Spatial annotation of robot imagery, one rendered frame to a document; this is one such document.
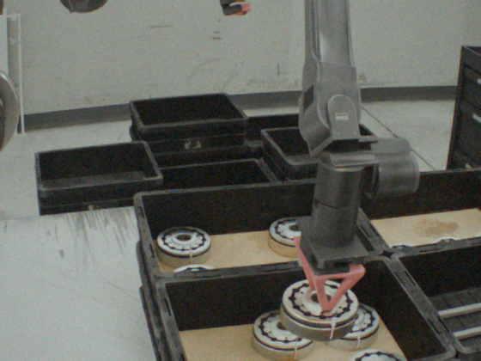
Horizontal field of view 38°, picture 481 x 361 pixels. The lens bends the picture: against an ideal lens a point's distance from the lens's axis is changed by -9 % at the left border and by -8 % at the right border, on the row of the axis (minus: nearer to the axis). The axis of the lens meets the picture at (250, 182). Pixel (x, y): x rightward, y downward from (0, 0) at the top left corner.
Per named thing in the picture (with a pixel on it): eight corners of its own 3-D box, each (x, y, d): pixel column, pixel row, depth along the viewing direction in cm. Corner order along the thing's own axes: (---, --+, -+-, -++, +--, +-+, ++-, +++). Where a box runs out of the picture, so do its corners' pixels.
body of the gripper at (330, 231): (340, 225, 98) (347, 175, 95) (367, 267, 89) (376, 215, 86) (293, 229, 96) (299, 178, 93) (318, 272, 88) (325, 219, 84)
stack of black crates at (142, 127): (143, 239, 277) (141, 128, 257) (130, 203, 303) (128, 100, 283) (244, 228, 289) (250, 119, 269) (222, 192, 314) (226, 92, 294)
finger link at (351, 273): (338, 286, 100) (349, 228, 95) (356, 316, 93) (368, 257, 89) (291, 291, 98) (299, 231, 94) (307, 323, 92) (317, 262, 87)
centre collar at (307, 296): (308, 313, 94) (309, 309, 94) (298, 291, 98) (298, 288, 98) (344, 309, 95) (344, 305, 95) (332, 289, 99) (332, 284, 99)
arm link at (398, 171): (301, 118, 94) (325, 94, 86) (380, 115, 98) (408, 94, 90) (316, 211, 92) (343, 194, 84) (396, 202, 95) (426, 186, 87)
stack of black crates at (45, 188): (52, 311, 231) (38, 191, 211) (45, 264, 257) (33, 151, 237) (166, 299, 243) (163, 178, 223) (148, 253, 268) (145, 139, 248)
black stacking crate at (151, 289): (157, 334, 121) (155, 280, 116) (135, 246, 147) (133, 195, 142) (374, 308, 131) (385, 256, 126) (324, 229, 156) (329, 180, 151)
